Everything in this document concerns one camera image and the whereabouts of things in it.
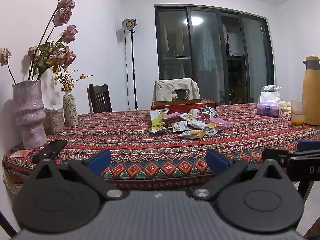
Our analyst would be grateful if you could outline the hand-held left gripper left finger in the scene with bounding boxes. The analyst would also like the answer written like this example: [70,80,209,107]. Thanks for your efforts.
[27,149,130,202]

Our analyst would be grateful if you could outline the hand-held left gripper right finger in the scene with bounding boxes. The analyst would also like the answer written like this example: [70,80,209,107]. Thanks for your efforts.
[191,149,290,202]

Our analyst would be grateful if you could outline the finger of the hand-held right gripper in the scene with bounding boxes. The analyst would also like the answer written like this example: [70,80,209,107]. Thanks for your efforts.
[261,148,290,169]
[297,141,320,152]

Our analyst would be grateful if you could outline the pink snack packet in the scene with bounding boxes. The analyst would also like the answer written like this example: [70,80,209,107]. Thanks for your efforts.
[209,117,233,131]
[162,112,181,122]

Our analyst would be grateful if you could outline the pile of small snack packets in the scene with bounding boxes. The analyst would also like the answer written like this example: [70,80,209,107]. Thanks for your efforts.
[147,106,233,139]

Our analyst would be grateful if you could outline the red cardboard box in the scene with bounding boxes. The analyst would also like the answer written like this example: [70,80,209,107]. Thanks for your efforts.
[151,98,216,117]

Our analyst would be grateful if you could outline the green snack packet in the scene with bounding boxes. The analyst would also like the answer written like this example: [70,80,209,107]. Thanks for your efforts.
[149,109,170,127]

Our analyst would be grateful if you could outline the dark table leg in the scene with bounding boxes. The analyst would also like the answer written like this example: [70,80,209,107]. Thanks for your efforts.
[297,180,315,200]

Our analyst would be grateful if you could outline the glass cup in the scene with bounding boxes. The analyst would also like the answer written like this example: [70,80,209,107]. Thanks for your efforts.
[290,99,308,128]

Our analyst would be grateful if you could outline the pale yellow bread bag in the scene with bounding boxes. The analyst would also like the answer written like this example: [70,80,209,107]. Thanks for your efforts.
[279,100,292,117]

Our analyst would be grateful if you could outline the purple tissue pack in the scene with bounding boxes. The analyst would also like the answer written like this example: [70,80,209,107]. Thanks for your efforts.
[256,102,282,117]

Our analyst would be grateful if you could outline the black smartphone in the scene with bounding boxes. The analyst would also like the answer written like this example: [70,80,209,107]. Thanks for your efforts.
[31,140,68,164]

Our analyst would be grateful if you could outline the yellow thermos jug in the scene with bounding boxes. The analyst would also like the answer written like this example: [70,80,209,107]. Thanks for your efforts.
[302,56,320,126]

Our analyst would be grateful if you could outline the small floral vase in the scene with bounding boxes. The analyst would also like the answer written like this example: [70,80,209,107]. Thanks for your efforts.
[62,90,79,127]

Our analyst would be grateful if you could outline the clear glass jar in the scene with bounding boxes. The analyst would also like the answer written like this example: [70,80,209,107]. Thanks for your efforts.
[44,107,65,135]

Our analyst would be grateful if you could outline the dark wooden chair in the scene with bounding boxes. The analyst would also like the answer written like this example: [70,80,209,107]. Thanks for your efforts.
[87,84,113,113]

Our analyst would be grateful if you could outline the clear plastic bag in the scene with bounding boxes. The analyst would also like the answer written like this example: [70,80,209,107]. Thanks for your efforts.
[257,85,282,104]

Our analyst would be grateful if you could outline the orange and white card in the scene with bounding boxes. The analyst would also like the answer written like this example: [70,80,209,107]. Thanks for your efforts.
[10,149,35,158]

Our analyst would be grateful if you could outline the yellow flower twigs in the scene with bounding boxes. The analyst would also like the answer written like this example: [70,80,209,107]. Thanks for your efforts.
[54,67,93,92]

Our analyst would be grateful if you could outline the tall pink ceramic vase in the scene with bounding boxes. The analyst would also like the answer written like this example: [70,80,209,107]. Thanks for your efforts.
[12,80,48,150]

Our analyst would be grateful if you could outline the beige jacket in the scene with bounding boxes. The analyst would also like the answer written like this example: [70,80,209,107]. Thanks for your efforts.
[153,78,200,102]

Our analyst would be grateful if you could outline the black framed sliding glass door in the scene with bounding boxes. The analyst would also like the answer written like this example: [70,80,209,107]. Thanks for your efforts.
[154,4,275,110]

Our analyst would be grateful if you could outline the pale blue hanging garment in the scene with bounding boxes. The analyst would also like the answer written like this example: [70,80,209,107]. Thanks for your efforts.
[199,27,217,72]

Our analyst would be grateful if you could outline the white hanging garment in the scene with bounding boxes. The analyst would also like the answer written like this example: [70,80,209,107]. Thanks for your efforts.
[226,30,244,55]

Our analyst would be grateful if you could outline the studio light on stand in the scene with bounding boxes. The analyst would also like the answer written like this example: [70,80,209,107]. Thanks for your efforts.
[122,18,139,110]

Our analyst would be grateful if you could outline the dried pink roses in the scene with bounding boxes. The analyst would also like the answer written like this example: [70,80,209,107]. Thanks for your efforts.
[0,0,79,85]

